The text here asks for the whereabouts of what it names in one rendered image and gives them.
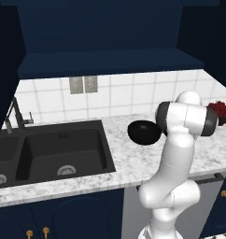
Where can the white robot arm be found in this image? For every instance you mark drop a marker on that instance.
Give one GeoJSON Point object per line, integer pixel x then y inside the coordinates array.
{"type": "Point", "coordinates": [177, 161]}

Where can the black bowl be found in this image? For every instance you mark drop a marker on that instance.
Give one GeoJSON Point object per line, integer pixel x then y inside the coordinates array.
{"type": "Point", "coordinates": [143, 132]}

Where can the dark blue base cabinet door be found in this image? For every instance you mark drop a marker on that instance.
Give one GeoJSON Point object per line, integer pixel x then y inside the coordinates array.
{"type": "Point", "coordinates": [83, 214]}
{"type": "Point", "coordinates": [12, 224]}
{"type": "Point", "coordinates": [219, 214]}

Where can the dark bowl of red fruit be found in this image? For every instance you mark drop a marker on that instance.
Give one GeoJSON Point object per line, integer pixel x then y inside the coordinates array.
{"type": "Point", "coordinates": [223, 109]}

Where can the black double sink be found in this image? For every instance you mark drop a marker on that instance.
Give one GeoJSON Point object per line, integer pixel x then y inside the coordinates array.
{"type": "Point", "coordinates": [65, 152]}

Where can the grey dishwasher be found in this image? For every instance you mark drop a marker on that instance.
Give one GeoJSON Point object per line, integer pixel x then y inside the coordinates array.
{"type": "Point", "coordinates": [132, 211]}

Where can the dark grey tap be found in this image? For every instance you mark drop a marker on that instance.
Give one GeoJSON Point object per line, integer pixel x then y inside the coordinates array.
{"type": "Point", "coordinates": [19, 116]}

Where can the grey wall socket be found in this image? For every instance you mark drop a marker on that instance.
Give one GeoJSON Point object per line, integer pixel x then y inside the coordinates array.
{"type": "Point", "coordinates": [76, 85]}
{"type": "Point", "coordinates": [90, 84]}

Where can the open dark blue wall cabinet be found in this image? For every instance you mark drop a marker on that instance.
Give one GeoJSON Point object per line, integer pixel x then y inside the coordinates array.
{"type": "Point", "coordinates": [102, 37]}

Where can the dark blue wall cabinet door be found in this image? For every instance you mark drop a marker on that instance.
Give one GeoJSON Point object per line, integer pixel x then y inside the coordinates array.
{"type": "Point", "coordinates": [6, 62]}
{"type": "Point", "coordinates": [214, 40]}

